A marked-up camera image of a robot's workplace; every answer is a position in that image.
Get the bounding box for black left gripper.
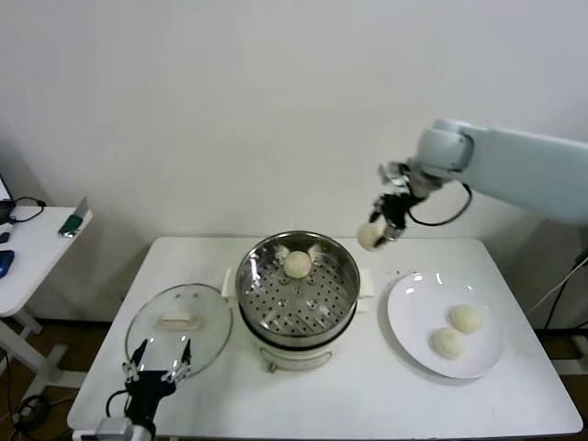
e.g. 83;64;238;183
121;338;192;427

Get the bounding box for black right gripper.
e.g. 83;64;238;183
368;191;417;248

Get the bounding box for white steamed baozi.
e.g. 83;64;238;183
356;220;388;252
448;304;484;334
429;326;468;360
282;251;312;280

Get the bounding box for round glass pot lid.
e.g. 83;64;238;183
125;283;233;379

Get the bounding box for stainless steel steamer basket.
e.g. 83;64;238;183
236;231;362;346

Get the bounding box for large white plate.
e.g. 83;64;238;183
387;271;505;380

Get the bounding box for white side table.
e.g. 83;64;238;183
0;205;95;391

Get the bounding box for open laptop computer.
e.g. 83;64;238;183
0;174;16;222

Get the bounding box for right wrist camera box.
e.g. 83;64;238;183
377;160;417;190

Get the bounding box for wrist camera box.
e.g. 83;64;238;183
377;160;417;190
95;416;132;441

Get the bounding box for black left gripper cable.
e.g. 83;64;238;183
106;390;132;422

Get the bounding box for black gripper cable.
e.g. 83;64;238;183
106;390;132;422
406;182;474;227

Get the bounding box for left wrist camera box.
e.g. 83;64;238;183
95;416;132;441

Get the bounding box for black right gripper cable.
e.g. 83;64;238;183
406;182;474;227

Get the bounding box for coiled black floor cables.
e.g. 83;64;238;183
13;393;74;426

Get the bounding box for green handled metal scraper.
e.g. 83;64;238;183
58;197;91;239

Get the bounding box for white wall cable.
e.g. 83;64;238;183
526;259;588;316

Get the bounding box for black wall cable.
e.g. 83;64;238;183
544;250;588;331

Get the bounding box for black cable on desk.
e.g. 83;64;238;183
7;196;47;226

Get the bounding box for white metal floor frame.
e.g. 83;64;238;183
550;328;588;376

